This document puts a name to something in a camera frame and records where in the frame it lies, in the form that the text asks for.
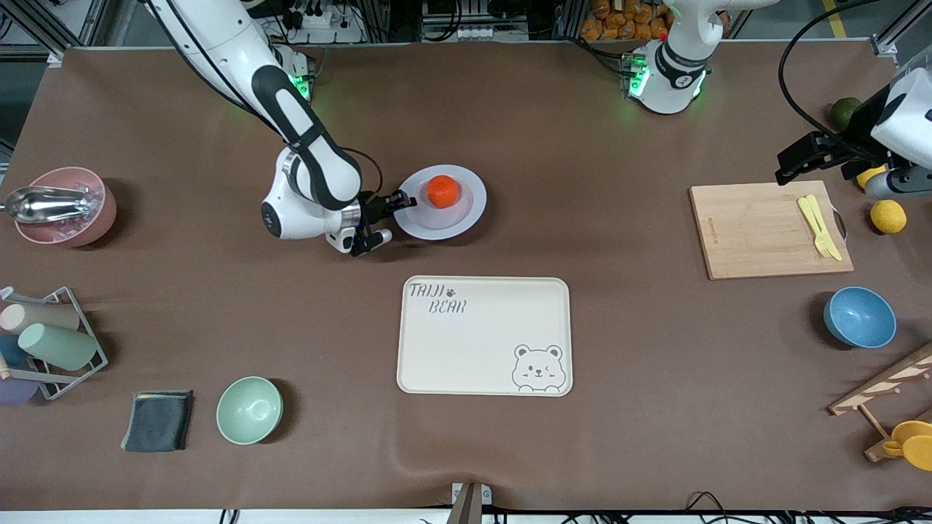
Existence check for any orange fruit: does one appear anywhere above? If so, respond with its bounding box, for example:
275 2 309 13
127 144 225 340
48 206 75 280
427 175 461 210

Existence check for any lavender round plate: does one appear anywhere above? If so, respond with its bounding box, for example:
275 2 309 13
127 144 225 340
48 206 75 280
394 164 487 241

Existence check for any dark green lime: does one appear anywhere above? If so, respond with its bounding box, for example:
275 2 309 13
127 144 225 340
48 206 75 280
831 97 864 132

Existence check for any yellow plastic fork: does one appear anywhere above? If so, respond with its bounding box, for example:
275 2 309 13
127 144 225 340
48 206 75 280
797 196 833 258

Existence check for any yellow plastic knife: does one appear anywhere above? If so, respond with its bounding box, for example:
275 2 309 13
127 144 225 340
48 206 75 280
806 194 844 262

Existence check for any wooden cutting board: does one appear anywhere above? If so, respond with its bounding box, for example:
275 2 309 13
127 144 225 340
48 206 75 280
690 180 854 281

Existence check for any cream bear print tray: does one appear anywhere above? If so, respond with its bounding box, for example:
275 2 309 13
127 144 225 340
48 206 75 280
397 276 574 397

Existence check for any blue bowl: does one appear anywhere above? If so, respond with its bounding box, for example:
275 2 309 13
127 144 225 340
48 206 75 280
824 286 898 349

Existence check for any brown table mat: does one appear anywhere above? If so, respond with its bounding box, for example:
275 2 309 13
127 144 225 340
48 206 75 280
0 42 932 512

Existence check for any white power strip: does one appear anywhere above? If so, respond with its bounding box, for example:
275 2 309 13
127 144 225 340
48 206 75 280
288 0 365 43

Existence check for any pile of bread buns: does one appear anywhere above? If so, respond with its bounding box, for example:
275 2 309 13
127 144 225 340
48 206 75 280
580 0 674 41

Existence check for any mint green bowl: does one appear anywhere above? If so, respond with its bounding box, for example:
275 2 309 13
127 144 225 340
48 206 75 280
216 376 283 445

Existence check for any wooden stand rack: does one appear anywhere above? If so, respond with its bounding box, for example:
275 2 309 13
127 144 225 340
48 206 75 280
828 342 932 463

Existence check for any dark grey folded cloth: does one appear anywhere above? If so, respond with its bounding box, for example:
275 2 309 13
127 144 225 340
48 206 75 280
121 390 194 453

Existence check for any pink bowl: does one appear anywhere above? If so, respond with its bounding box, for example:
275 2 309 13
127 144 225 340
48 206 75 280
15 167 117 248

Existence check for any shiny metal scoop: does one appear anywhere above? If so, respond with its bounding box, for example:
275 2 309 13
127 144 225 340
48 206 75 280
4 186 100 224

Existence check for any green cup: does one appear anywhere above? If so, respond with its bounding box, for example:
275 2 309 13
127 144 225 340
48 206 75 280
17 323 99 372

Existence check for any beige cup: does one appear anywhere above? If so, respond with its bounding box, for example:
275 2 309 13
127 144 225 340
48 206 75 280
0 303 81 336

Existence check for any blue cup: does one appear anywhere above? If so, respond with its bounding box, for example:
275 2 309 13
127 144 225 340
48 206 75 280
0 335 30 369

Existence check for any purple cup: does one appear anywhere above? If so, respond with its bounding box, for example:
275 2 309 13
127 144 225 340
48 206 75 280
0 377 41 407

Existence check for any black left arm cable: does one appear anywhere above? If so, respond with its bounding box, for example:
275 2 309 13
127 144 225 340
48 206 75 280
778 0 885 143

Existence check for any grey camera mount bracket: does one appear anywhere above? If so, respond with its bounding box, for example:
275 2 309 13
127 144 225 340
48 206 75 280
446 482 493 524

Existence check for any grey wire cup rack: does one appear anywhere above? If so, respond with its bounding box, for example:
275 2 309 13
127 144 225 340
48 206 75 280
0 287 109 401

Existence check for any black cables bundle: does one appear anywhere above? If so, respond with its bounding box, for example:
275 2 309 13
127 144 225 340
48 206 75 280
419 491 932 524

